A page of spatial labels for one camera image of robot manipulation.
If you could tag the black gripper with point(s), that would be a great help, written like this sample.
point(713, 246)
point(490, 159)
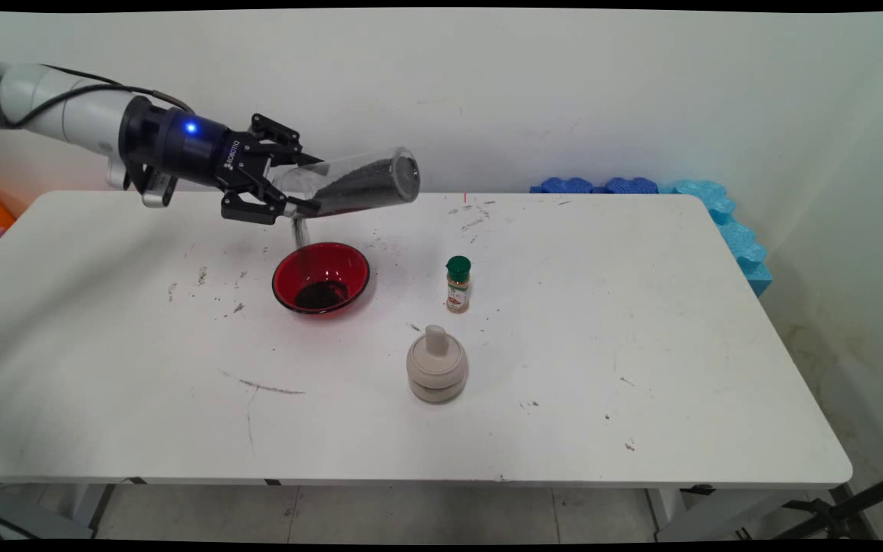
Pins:
point(181, 146)

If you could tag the clear plastic jar black grains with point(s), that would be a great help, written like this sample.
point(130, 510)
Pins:
point(365, 188)

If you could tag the red bowl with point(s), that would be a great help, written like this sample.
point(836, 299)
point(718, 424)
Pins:
point(326, 264)

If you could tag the black grains pile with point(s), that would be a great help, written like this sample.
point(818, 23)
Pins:
point(323, 295)

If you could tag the spice bottle green cap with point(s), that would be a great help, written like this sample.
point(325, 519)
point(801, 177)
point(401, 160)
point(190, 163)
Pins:
point(457, 295)

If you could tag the white table leg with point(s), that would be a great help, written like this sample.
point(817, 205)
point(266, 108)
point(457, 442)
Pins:
point(87, 502)
point(664, 510)

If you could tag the light blue foam mat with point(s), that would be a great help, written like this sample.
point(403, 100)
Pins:
point(740, 241)

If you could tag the black tripod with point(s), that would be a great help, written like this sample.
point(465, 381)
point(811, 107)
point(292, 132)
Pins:
point(840, 517)

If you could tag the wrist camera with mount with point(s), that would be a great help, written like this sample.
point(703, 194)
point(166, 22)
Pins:
point(156, 192)

